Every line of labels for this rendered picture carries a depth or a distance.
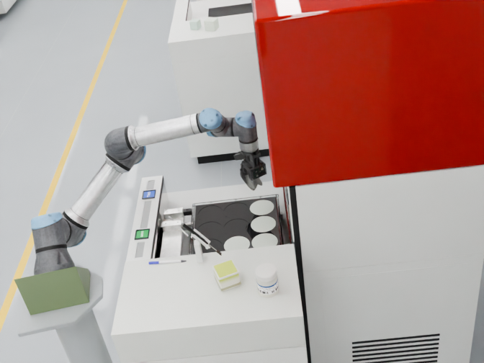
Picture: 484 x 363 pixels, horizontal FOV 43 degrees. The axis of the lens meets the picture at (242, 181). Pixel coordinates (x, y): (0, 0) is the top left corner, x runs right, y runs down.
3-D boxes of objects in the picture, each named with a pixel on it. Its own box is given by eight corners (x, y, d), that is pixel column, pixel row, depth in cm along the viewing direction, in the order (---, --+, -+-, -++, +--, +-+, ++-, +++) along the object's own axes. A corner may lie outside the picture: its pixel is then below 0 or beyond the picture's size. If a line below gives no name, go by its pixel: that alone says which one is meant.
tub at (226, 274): (234, 272, 217) (232, 258, 213) (242, 286, 211) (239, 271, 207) (214, 279, 215) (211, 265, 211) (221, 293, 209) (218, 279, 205)
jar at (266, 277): (278, 281, 211) (275, 261, 205) (279, 297, 205) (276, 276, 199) (257, 284, 211) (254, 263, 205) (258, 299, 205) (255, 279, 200)
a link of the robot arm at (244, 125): (235, 109, 238) (256, 109, 236) (238, 133, 245) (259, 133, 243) (230, 119, 232) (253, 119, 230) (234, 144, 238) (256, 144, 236)
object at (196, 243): (213, 254, 226) (207, 226, 218) (213, 261, 223) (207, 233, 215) (196, 256, 226) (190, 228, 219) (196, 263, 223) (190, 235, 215)
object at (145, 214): (168, 199, 282) (162, 174, 274) (158, 287, 237) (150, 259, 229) (148, 202, 282) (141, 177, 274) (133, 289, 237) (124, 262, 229)
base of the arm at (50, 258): (28, 277, 226) (24, 251, 228) (42, 277, 241) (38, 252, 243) (68, 268, 226) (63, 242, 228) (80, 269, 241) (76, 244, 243)
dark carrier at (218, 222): (276, 197, 261) (276, 196, 261) (282, 252, 233) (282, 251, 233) (195, 206, 263) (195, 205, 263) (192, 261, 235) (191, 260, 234)
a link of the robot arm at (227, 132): (202, 113, 234) (230, 112, 232) (210, 119, 245) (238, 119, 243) (202, 133, 233) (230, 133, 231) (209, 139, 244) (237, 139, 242)
